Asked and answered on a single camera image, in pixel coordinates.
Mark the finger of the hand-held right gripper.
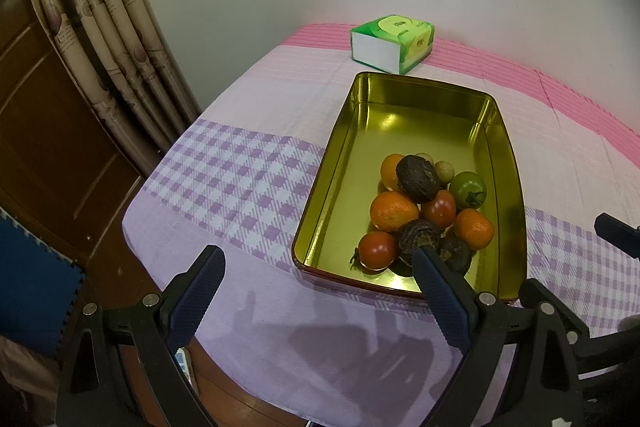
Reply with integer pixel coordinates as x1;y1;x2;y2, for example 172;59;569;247
519;278;640;380
594;213;640;260

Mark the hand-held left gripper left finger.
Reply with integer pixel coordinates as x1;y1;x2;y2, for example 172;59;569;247
54;244;227;427

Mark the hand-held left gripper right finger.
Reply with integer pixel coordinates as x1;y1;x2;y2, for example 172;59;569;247
411;246;586;427

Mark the orange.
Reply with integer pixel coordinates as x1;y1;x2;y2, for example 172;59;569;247
452;208;495;251
380;153;407;192
370;190;420;232

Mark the red tomato with stem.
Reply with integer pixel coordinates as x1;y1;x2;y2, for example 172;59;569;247
350;231;399;271

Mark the green tomato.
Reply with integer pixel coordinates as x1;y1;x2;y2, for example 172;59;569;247
448;171;488;209

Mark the gold tin box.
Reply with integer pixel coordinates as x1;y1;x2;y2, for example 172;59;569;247
291;72;528;305

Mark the white blue packet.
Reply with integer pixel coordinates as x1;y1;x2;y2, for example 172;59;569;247
174;347;196;388

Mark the blue foam mat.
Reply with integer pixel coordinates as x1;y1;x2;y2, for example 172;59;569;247
0;207;86;358

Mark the pale beige cloth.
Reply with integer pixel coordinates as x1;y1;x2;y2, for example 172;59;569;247
0;334;58;408

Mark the brown wooden door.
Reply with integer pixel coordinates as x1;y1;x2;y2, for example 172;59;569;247
0;0;146;268

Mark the green tissue box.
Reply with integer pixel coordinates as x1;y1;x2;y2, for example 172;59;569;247
350;14;435;76

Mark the beige patterned curtain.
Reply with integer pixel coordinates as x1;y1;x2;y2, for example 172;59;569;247
22;0;201;152

